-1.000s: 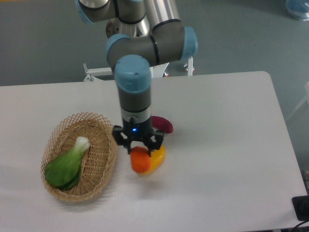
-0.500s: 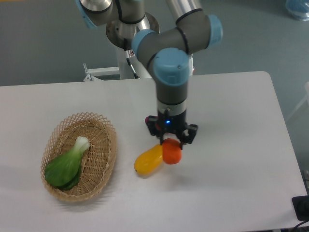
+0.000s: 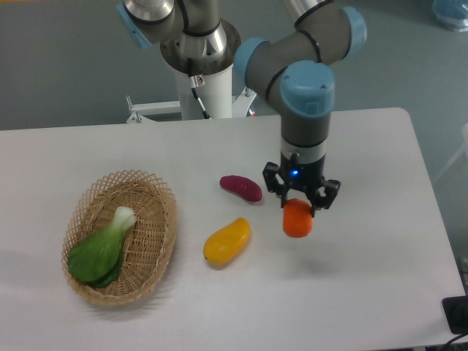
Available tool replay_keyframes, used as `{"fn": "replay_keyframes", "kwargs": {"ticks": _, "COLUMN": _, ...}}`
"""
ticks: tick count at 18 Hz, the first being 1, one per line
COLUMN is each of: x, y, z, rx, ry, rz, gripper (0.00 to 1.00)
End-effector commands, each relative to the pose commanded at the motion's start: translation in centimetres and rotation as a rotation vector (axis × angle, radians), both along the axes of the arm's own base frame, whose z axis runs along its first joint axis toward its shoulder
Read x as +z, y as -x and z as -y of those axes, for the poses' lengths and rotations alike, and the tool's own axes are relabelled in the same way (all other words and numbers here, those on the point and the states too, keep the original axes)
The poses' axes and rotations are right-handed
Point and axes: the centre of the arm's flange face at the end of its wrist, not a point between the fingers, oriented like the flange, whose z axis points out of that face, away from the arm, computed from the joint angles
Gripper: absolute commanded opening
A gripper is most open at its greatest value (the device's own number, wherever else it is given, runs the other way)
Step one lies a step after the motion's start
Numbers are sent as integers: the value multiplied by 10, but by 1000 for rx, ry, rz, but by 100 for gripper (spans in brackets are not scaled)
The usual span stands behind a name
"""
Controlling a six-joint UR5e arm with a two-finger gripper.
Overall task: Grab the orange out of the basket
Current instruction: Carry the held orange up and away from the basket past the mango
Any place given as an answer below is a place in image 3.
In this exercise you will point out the yellow toy mango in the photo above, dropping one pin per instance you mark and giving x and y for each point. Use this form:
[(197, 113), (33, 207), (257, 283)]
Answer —
[(227, 243)]

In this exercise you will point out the purple toy sweet potato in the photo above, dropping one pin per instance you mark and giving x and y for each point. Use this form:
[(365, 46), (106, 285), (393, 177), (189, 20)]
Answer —
[(242, 186)]

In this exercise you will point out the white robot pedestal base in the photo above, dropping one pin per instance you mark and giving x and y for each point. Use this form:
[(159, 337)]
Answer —
[(203, 70)]

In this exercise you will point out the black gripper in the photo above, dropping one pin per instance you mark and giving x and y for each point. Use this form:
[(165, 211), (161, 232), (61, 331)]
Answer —
[(306, 178)]

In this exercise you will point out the black device at edge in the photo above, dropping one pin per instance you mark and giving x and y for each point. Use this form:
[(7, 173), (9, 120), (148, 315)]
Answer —
[(455, 309)]

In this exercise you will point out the woven wicker basket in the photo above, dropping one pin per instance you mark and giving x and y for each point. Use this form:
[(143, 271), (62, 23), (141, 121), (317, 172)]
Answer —
[(148, 244)]

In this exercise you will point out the green bok choy toy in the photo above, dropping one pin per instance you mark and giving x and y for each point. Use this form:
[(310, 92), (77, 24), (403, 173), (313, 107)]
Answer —
[(96, 260)]

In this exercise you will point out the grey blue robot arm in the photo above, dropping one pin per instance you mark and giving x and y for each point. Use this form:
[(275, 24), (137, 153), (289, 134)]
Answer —
[(293, 75)]

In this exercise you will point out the orange toy fruit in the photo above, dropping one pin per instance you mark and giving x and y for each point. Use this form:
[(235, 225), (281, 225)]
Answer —
[(297, 218)]

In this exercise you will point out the blue plastic bag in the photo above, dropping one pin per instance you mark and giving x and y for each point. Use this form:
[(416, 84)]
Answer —
[(451, 13)]

